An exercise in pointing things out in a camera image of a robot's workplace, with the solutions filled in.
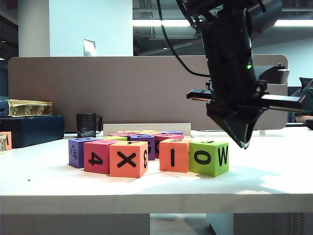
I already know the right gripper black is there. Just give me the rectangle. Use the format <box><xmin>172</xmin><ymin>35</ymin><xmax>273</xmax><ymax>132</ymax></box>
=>
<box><xmin>186</xmin><ymin>79</ymin><xmax>307</xmax><ymax>149</ymax></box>

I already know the green foam block printed W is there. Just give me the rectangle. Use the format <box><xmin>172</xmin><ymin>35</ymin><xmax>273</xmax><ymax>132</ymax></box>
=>
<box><xmin>188</xmin><ymin>140</ymin><xmax>230</xmax><ymax>177</ymax></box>

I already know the orange foam block printed I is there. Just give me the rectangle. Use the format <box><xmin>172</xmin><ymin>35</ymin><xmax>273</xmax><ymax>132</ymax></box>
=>
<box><xmin>159</xmin><ymin>138</ymin><xmax>194</xmax><ymax>174</ymax></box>

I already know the orange foam block printed X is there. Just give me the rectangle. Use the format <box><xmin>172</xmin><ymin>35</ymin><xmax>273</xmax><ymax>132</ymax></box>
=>
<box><xmin>109</xmin><ymin>141</ymin><xmax>149</xmax><ymax>178</ymax></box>

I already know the red foam block printed 4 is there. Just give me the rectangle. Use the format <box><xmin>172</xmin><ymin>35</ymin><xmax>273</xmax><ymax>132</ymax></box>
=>
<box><xmin>83</xmin><ymin>141</ymin><xmax>122</xmax><ymax>175</ymax></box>

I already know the purple block with animal picture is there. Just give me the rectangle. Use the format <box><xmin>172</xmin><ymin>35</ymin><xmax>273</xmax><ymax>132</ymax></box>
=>
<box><xmin>68</xmin><ymin>137</ymin><xmax>103</xmax><ymax>169</ymax></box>

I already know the bare forearm of person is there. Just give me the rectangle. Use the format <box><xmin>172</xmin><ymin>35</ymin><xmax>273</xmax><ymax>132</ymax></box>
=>
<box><xmin>295</xmin><ymin>114</ymin><xmax>313</xmax><ymax>123</ymax></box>

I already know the green foam letter block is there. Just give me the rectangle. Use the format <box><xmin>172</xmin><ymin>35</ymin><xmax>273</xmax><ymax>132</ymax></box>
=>
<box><xmin>101</xmin><ymin>136</ymin><xmax>128</xmax><ymax>142</ymax></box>

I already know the red foam block printed R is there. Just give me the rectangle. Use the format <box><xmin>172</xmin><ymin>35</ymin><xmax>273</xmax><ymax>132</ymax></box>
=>
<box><xmin>154</xmin><ymin>134</ymin><xmax>184</xmax><ymax>160</ymax></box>

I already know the person in dark green shirt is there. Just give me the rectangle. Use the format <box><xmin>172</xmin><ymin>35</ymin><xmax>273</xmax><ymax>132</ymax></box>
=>
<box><xmin>292</xmin><ymin>82</ymin><xmax>313</xmax><ymax>116</ymax></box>

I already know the purple foam block printed D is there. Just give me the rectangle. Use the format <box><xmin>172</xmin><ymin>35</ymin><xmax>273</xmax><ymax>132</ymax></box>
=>
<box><xmin>130</xmin><ymin>134</ymin><xmax>156</xmax><ymax>161</ymax></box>

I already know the white under-desk leg panel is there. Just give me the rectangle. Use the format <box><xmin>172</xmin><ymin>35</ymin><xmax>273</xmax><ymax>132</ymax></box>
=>
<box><xmin>206</xmin><ymin>212</ymin><xmax>235</xmax><ymax>235</ymax></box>

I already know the grey under-desk panel with vent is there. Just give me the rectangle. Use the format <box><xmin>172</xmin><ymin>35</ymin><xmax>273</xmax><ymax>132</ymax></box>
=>
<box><xmin>233</xmin><ymin>212</ymin><xmax>313</xmax><ymax>235</ymax></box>

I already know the long white ceiling light strip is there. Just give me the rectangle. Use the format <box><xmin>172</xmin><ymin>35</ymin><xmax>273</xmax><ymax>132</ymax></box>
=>
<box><xmin>132</xmin><ymin>19</ymin><xmax>313</xmax><ymax>27</ymax></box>

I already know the brown-grey desk divider panel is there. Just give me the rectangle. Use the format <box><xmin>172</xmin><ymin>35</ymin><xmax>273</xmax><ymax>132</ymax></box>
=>
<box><xmin>8</xmin><ymin>54</ymin><xmax>289</xmax><ymax>132</ymax></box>

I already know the black mug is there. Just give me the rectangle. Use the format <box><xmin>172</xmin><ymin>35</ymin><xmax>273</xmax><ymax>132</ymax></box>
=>
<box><xmin>76</xmin><ymin>113</ymin><xmax>103</xmax><ymax>138</ymax></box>

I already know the plain grey under-desk panel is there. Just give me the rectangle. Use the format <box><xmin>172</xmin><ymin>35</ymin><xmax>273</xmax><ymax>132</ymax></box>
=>
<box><xmin>0</xmin><ymin>214</ymin><xmax>151</xmax><ymax>235</ymax></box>

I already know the dark blue hard case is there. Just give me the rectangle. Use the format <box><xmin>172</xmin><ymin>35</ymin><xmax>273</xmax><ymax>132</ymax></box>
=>
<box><xmin>0</xmin><ymin>115</ymin><xmax>66</xmax><ymax>149</ymax></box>

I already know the yellow patterned flat box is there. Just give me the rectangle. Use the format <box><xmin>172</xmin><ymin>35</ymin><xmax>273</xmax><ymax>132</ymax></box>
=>
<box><xmin>8</xmin><ymin>99</ymin><xmax>54</xmax><ymax>118</ymax></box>

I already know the white round building column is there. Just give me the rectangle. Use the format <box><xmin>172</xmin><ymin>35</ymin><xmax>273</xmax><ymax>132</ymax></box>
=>
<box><xmin>18</xmin><ymin>0</ymin><xmax>51</xmax><ymax>58</ymax></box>

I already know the orange foam block printed 1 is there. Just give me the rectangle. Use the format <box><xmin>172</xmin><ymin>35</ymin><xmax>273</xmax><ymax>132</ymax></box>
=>
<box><xmin>0</xmin><ymin>131</ymin><xmax>13</xmax><ymax>151</ymax></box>

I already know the blue box with white print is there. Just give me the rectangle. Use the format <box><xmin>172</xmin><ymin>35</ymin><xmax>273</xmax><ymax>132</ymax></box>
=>
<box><xmin>0</xmin><ymin>96</ymin><xmax>11</xmax><ymax>118</ymax></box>

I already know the tan picture block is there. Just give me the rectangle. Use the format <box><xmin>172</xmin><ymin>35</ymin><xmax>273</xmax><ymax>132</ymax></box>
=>
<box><xmin>0</xmin><ymin>134</ymin><xmax>8</xmax><ymax>155</ymax></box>

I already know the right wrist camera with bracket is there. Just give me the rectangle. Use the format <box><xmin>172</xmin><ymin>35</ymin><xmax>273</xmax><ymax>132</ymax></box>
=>
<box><xmin>254</xmin><ymin>63</ymin><xmax>291</xmax><ymax>86</ymax></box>

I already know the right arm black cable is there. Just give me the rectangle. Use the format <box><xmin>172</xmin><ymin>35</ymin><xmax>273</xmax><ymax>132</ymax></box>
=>
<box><xmin>156</xmin><ymin>0</ymin><xmax>211</xmax><ymax>77</ymax></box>

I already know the silver wall sign plate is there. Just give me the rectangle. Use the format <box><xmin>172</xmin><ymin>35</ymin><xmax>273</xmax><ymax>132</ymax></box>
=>
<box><xmin>83</xmin><ymin>39</ymin><xmax>96</xmax><ymax>57</ymax></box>

